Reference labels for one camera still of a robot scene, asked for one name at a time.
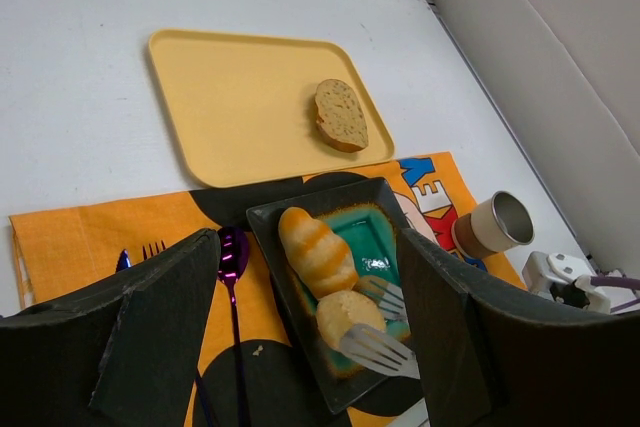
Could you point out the yellow plastic tray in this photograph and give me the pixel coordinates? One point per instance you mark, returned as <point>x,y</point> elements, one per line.
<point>242,106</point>

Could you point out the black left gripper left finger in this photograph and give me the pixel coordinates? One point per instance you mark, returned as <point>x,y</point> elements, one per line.
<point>122,351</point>

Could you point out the sliced brown bread piece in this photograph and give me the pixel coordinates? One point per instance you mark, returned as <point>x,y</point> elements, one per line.
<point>339,117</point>

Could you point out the striped long bread roll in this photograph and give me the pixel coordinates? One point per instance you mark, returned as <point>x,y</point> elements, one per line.
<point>322,259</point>

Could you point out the purple metallic knife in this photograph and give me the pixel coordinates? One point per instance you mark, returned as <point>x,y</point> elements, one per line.
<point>123,261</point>

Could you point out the orange cartoon placemat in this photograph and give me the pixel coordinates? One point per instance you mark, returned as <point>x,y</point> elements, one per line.
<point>59,251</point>

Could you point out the paper cup with metal inside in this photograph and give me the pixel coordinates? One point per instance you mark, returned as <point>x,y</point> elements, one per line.
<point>494,226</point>

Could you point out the small round bread bun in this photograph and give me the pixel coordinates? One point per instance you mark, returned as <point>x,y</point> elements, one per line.
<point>336,313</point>

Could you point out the black square green plate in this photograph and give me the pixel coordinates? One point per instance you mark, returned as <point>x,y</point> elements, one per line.
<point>367,215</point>

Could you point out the purple metallic spoon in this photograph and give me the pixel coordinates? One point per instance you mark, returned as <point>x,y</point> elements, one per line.
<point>233,262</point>

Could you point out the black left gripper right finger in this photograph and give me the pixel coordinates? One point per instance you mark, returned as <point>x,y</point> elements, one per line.
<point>491,354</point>

